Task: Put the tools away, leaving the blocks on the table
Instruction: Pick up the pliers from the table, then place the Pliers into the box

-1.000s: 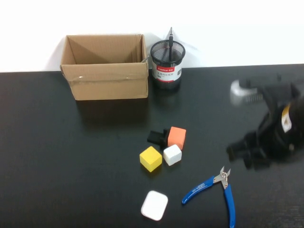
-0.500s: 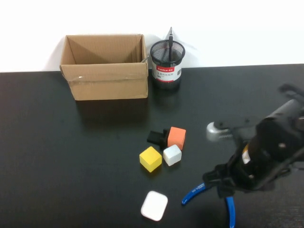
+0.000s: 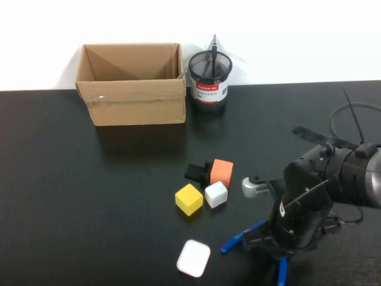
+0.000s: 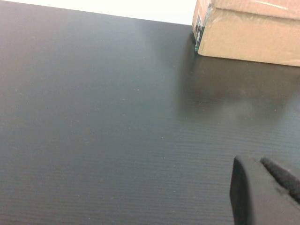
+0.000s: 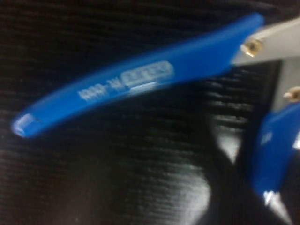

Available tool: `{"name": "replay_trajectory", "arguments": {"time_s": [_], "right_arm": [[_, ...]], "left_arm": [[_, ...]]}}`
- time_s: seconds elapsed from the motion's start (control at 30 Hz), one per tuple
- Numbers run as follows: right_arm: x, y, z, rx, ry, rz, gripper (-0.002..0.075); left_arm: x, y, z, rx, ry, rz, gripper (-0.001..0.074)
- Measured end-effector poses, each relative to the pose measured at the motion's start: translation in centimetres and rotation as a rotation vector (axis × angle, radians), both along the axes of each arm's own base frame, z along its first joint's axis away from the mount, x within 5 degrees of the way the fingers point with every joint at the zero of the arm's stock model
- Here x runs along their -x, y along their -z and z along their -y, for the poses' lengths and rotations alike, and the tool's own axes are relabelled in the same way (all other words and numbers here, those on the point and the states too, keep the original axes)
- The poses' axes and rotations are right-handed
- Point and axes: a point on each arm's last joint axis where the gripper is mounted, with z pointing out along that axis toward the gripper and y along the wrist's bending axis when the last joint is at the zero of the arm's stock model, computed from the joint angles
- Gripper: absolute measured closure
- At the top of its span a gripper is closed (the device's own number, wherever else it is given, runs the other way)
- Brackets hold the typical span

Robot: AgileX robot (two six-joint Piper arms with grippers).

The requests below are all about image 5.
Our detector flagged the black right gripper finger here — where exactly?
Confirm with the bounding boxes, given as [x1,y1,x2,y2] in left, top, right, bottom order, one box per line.
[207,121,293,225]

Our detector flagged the blue-handled cutting pliers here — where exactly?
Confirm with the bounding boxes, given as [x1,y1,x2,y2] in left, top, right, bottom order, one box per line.
[11,11,300,204]

